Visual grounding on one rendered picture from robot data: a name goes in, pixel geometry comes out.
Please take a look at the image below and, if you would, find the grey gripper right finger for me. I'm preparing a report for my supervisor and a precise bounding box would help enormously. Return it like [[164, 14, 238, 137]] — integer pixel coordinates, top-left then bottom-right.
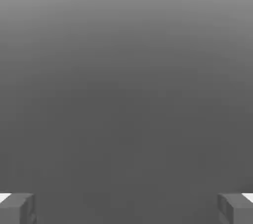
[[216, 192, 253, 224]]

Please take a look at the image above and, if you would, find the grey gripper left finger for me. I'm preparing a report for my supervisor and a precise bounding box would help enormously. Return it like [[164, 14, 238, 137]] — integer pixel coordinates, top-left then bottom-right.
[[0, 192, 37, 224]]

